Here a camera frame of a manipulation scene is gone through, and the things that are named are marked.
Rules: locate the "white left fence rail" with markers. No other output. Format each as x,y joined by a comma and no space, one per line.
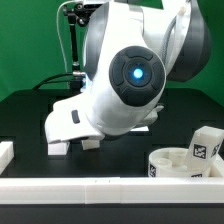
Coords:
6,154

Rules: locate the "white paper marker sheet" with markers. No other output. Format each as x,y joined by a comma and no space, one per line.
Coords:
140,129

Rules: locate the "white front fence rail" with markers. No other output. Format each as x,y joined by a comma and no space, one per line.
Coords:
111,190

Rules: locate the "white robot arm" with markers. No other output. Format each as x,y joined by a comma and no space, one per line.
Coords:
129,53

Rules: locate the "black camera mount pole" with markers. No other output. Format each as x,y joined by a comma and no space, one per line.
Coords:
77,15

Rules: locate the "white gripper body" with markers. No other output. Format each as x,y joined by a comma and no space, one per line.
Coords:
68,121

